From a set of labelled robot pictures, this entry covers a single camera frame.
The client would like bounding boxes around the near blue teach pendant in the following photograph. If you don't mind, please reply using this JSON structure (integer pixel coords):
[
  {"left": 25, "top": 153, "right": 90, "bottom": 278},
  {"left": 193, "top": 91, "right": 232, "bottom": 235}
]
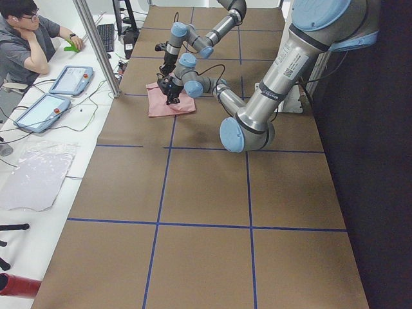
[{"left": 14, "top": 94, "right": 71, "bottom": 133}]

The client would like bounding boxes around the seated person in grey shirt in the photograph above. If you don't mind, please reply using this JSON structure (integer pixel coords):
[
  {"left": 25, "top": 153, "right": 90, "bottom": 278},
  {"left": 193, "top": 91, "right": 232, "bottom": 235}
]
[{"left": 1, "top": 1, "right": 84, "bottom": 86}]

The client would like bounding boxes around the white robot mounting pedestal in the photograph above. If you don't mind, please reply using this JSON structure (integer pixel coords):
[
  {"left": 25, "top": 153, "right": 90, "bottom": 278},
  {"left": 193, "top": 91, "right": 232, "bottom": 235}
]
[{"left": 249, "top": 79, "right": 303, "bottom": 113}]

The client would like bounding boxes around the clear plastic bag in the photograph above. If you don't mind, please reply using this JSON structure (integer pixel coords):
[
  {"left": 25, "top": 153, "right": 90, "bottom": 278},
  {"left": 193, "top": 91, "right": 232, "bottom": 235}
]
[{"left": 1, "top": 140, "right": 79, "bottom": 212}]

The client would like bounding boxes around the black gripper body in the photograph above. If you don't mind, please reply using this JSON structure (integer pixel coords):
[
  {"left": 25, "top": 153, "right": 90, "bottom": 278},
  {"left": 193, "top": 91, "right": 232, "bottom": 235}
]
[
  {"left": 154, "top": 42, "right": 179, "bottom": 69},
  {"left": 156, "top": 73, "right": 183, "bottom": 100}
]

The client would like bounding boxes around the blue teach pendant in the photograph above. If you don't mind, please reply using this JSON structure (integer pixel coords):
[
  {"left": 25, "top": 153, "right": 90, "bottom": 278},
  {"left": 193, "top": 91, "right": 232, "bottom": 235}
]
[
  {"left": 49, "top": 66, "right": 94, "bottom": 95},
  {"left": 14, "top": 94, "right": 71, "bottom": 133}
]

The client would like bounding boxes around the black tripod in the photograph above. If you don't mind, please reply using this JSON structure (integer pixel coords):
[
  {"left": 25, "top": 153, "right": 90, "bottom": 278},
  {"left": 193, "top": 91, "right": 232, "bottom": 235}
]
[{"left": 1, "top": 223, "right": 30, "bottom": 271}]

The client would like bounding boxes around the far blue teach pendant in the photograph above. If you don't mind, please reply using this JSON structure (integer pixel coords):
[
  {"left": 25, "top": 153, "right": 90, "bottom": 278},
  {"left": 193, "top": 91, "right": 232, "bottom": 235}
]
[{"left": 49, "top": 66, "right": 94, "bottom": 95}]

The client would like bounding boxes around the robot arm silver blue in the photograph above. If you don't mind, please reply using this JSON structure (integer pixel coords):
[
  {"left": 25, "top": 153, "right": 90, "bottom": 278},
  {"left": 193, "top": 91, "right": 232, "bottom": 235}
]
[
  {"left": 155, "top": 1, "right": 381, "bottom": 153},
  {"left": 155, "top": 0, "right": 247, "bottom": 76}
]

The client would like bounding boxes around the pink Snoopy t-shirt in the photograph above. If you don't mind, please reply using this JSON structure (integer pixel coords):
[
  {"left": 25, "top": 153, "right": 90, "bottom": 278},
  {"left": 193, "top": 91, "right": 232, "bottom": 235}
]
[{"left": 146, "top": 82, "right": 196, "bottom": 117}]

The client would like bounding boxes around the black keyboard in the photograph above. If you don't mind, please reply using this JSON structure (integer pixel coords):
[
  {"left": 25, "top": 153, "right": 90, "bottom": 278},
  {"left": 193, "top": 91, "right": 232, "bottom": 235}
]
[{"left": 97, "top": 24, "right": 115, "bottom": 52}]

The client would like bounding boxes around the aluminium frame post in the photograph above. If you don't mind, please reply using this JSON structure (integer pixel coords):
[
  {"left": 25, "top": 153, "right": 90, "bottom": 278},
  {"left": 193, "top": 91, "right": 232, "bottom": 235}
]
[{"left": 73, "top": 0, "right": 120, "bottom": 98}]

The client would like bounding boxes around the red cylinder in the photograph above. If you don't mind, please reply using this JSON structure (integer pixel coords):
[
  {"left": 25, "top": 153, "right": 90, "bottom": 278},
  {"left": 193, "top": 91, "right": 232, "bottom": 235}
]
[{"left": 1, "top": 273, "right": 42, "bottom": 299}]

